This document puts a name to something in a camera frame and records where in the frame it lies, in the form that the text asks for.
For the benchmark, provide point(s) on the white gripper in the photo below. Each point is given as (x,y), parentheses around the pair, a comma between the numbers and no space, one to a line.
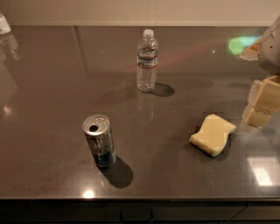
(270,51)

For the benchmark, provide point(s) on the clear plastic water bottle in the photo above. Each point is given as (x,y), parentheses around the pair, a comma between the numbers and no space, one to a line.
(147,61)

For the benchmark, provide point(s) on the yellow sponge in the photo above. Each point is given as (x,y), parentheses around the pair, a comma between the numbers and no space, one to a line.
(213,135)

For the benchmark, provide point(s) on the white object at corner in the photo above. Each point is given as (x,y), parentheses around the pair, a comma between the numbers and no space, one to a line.
(4,25)

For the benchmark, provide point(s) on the silver redbull can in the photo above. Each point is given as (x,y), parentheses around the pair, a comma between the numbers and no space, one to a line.
(100,141)

